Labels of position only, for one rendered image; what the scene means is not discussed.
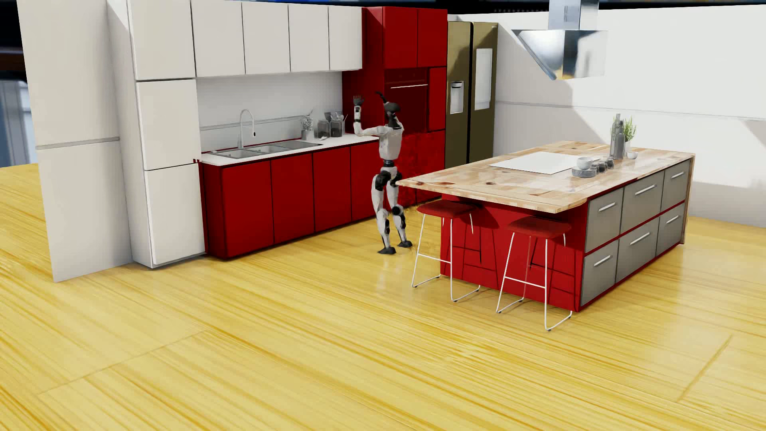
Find red built-in oven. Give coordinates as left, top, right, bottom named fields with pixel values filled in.
left=384, top=67, right=430, bottom=135

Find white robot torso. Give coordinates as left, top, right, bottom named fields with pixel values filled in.
left=379, top=123, right=405, bottom=170

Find white kitchen countertop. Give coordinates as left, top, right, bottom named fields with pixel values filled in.
left=198, top=132, right=380, bottom=167

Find tall red oven cabinet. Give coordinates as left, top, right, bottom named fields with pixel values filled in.
left=342, top=6, right=449, bottom=208

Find olive double-door refrigerator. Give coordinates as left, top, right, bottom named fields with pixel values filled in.
left=444, top=21, right=499, bottom=170

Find stainless steel double sink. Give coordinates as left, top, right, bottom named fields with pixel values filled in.
left=209, top=139, right=323, bottom=160

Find white black left robot leg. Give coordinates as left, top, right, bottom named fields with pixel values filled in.
left=371, top=168, right=397, bottom=256

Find white black robot leg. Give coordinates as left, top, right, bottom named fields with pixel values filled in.
left=388, top=169, right=414, bottom=249
left=371, top=168, right=397, bottom=256

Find white black right robot leg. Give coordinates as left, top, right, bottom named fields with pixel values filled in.
left=388, top=169, right=414, bottom=249

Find chrome gooseneck faucet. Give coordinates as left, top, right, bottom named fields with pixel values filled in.
left=237, top=109, right=257, bottom=150

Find red base cabinet run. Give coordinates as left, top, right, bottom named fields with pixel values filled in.
left=199, top=141, right=383, bottom=260

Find red stool white legs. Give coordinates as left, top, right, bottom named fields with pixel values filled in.
left=411, top=199, right=482, bottom=304
left=495, top=215, right=574, bottom=332

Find white flat cooktop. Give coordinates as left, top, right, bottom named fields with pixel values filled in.
left=488, top=151, right=582, bottom=176

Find red wood-topped kitchen island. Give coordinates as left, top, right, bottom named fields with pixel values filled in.
left=397, top=140, right=696, bottom=312

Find stainless steel range hood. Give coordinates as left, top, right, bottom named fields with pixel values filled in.
left=510, top=0, right=609, bottom=81

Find tall white cabinet column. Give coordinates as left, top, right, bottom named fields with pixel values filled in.
left=107, top=0, right=206, bottom=269

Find tall grey bottle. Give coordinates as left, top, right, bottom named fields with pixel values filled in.
left=610, top=113, right=627, bottom=160

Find green plant in pot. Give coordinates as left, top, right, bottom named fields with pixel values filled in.
left=622, top=116, right=638, bottom=158

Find grey island drawer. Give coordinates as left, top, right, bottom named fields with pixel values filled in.
left=656, top=203, right=687, bottom=257
left=620, top=170, right=665, bottom=235
left=584, top=186, right=625, bottom=253
left=661, top=158, right=693, bottom=212
left=616, top=216, right=661, bottom=284
left=580, top=239, right=620, bottom=306

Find white upper wall cabinet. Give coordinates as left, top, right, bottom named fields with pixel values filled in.
left=327, top=5, right=363, bottom=72
left=190, top=0, right=245, bottom=78
left=242, top=0, right=292, bottom=75
left=288, top=3, right=331, bottom=73

